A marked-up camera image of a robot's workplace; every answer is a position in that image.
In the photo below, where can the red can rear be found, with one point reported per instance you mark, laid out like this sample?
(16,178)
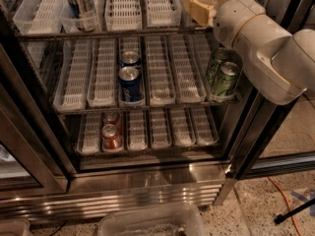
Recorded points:
(112,118)

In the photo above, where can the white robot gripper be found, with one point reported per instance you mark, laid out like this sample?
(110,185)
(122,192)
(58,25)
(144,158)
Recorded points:
(235,21)

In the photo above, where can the red can front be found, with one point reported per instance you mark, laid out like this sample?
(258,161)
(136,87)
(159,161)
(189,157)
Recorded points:
(111,137)

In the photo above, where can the clear plastic bin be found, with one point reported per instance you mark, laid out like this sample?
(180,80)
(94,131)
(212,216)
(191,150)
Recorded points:
(162,220)

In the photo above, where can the blue Pepsi can front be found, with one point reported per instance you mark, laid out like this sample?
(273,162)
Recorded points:
(129,80)

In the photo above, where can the green can front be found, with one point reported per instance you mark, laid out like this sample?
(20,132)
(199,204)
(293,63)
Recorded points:
(225,79)

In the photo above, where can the green can rear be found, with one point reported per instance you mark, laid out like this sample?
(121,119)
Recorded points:
(218,57)

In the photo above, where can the silver blue tall can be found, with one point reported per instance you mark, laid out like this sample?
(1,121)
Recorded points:
(84,14)

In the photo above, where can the green can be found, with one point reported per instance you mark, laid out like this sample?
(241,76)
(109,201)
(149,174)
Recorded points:
(218,57)
(225,79)

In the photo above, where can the blue Pepsi can rear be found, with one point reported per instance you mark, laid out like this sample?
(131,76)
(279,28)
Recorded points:
(130,59)

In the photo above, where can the red can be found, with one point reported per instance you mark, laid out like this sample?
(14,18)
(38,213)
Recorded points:
(112,118)
(111,137)

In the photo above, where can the blue pepsi can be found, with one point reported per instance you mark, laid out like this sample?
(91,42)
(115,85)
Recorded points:
(129,80)
(130,59)

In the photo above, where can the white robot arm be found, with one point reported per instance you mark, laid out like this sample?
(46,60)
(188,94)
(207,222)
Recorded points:
(280,65)

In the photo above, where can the stainless steel fridge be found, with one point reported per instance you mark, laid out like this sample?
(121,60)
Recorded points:
(178,143)

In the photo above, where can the black stand leg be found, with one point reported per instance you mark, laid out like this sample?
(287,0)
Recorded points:
(282,217)

